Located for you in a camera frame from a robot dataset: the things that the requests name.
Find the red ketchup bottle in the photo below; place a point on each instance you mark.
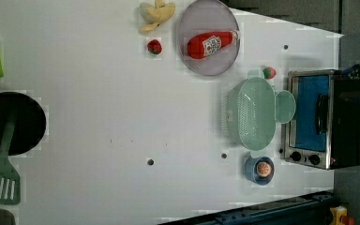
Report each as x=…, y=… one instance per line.
x=206, y=44

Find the red toy strawberry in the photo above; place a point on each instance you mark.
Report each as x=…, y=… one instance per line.
x=154, y=46

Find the blue cup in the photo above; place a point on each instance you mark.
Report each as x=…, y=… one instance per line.
x=250, y=170

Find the pink green toy strawberry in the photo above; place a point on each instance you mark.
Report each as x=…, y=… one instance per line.
x=269, y=73

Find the orange toy fruit slice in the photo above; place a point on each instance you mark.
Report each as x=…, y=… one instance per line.
x=264, y=169

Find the peeled toy banana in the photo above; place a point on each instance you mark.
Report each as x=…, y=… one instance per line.
x=156, y=14

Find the grey round plate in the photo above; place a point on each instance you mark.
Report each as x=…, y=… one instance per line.
x=204, y=16

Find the mint green cup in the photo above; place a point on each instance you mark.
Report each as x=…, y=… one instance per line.
x=285, y=106

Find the silver black toaster oven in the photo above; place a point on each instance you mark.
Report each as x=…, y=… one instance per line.
x=325, y=130

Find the black round pan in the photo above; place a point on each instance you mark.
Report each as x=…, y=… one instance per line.
x=31, y=121

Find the yellow orange clamp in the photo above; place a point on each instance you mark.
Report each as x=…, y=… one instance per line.
x=341, y=217

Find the green slotted spatula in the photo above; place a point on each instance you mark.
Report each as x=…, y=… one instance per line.
x=10, y=180

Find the blue metal frame rail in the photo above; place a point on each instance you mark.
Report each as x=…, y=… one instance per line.
x=310, y=209

